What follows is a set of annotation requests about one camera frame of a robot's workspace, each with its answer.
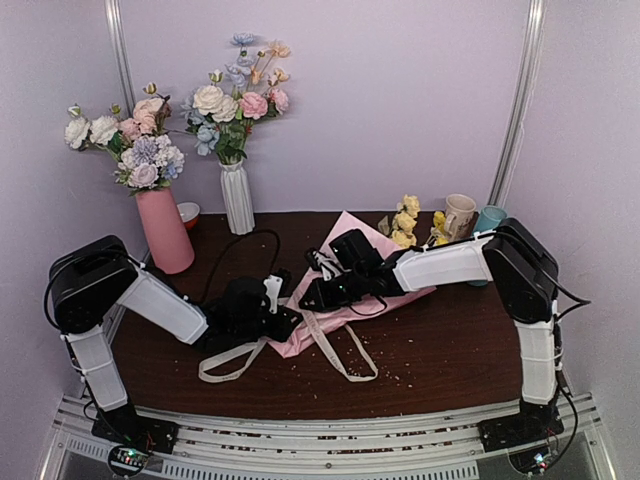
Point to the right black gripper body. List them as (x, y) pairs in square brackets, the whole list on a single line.
[(326, 288)]

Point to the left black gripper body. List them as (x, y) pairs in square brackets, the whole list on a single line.
[(248, 328)]

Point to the pink wrapping paper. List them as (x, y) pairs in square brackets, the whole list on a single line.
[(302, 336)]

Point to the cream printed ribbon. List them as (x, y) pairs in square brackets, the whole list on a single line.
[(312, 331)]

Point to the yellow blue flower bunch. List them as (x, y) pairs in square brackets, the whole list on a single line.
[(400, 228)]

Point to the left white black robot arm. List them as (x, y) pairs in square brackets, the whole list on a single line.
[(86, 285)]

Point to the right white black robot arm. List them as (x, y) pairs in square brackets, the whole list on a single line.
[(525, 275)]

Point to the pink vase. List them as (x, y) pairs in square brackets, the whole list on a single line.
[(165, 233)]

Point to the white ribbed vase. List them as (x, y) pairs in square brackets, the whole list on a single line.
[(237, 198)]

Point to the teal vase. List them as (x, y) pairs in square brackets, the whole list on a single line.
[(489, 218)]

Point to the pastel flowers in pink vase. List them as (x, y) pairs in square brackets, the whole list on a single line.
[(146, 159)]

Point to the pastel flowers in white vase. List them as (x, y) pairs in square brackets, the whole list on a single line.
[(221, 115)]

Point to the cream floral mug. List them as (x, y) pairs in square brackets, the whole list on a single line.
[(459, 213)]

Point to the red white bowl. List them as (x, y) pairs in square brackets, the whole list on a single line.
[(189, 212)]

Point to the left round status board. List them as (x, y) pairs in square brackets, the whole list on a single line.
[(125, 461)]

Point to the round status board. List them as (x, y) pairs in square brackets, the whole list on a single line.
[(535, 460), (125, 461)]

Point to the right round status board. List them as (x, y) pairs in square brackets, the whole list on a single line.
[(535, 460)]

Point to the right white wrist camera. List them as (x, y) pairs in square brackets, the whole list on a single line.
[(323, 264)]

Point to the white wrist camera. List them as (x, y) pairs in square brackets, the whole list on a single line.
[(323, 264), (275, 284)]

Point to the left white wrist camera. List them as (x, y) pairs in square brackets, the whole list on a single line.
[(275, 284)]

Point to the aluminium rail base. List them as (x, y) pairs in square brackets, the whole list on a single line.
[(444, 445)]

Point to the right aluminium post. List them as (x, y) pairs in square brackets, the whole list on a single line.
[(524, 91)]

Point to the aluminium post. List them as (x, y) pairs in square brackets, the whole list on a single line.
[(117, 38), (524, 91)]

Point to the left aluminium post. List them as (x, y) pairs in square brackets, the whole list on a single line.
[(117, 38)]

